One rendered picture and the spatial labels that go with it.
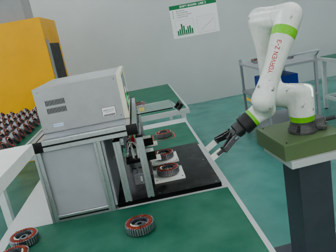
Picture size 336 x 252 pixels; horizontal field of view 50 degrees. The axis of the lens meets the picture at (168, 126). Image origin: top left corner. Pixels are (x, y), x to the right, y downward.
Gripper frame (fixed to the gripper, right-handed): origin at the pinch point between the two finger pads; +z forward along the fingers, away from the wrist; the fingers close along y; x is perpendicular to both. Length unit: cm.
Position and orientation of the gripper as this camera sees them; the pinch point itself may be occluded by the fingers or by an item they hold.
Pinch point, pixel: (209, 153)
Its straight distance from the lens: 180.0
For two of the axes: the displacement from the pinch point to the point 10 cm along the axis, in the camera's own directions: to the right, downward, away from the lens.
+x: -6.4, -7.3, -2.4
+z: -7.6, 6.5, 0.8
